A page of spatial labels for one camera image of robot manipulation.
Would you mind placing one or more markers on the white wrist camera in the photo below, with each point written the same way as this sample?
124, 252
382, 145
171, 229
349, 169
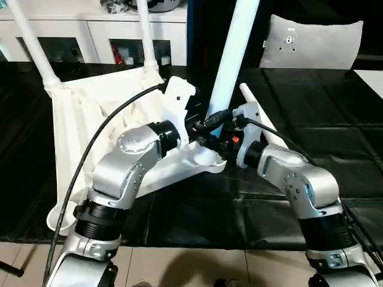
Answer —
248, 116
178, 107

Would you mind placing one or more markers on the white flat sheet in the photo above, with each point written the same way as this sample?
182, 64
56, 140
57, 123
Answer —
371, 81

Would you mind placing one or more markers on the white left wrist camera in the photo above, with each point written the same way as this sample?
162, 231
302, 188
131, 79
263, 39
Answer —
178, 107

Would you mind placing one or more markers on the white plastic table top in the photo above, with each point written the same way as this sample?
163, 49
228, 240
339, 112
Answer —
84, 113

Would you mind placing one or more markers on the white plastic table leg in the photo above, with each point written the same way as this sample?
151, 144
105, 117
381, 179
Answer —
230, 60
257, 113
36, 42
146, 36

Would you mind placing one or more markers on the grey cushion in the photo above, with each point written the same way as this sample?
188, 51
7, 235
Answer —
311, 45

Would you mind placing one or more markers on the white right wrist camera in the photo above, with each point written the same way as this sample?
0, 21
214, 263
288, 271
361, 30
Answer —
248, 116

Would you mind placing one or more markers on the black stand leg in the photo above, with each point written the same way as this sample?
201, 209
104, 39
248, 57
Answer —
9, 266

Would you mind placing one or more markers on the dark grey bag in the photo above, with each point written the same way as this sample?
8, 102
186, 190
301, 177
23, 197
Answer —
146, 5

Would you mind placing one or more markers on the black work mat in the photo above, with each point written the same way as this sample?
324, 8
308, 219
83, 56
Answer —
335, 119

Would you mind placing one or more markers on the white cabinet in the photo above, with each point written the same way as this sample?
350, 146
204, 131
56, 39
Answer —
72, 30

